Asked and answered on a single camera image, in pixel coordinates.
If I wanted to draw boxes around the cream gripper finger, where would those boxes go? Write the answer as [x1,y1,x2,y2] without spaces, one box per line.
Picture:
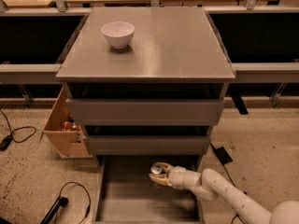
[150,162,173,173]
[149,174,172,187]

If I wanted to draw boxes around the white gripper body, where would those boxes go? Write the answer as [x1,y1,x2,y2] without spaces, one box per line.
[167,166,201,190]

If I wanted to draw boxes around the silver redbull can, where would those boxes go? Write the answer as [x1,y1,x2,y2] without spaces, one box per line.
[150,165,164,186]

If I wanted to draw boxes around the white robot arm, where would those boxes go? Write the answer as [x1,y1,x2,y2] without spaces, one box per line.
[149,162,299,224]

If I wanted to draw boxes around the grey open bottom drawer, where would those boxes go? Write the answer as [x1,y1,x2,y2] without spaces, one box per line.
[92,155,204,224]

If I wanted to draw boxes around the grey middle drawer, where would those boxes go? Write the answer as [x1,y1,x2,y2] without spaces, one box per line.
[84,136,210,155]

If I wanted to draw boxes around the grey drawer cabinet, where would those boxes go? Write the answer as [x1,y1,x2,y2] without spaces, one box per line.
[55,6,236,173]

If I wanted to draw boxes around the grey top drawer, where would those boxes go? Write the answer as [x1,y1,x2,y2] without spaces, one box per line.
[66,99,223,126]

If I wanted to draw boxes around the black power adapter right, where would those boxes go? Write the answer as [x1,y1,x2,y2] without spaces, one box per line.
[212,147,233,164]

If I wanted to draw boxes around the cardboard box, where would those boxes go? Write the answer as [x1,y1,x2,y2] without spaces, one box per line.
[43,90,91,158]

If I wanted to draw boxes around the black stand bottom left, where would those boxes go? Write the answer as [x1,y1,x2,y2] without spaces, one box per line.
[40,196,68,224]

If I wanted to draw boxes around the copper items in box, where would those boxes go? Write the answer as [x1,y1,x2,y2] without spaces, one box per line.
[61,121,80,131]

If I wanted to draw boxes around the white ceramic bowl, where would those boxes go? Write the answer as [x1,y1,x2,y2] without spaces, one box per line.
[101,21,135,49]

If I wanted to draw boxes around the black adapter left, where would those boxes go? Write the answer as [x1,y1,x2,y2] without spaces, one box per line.
[0,134,12,151]

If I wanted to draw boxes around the black cable right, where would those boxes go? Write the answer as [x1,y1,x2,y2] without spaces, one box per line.
[209,142,249,224]

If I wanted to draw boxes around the black cable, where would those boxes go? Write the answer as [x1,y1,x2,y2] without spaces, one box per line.
[53,181,92,224]
[0,109,37,144]
[209,142,249,224]

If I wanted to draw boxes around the black cable bottom left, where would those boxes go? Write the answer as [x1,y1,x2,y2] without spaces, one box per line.
[53,181,92,224]

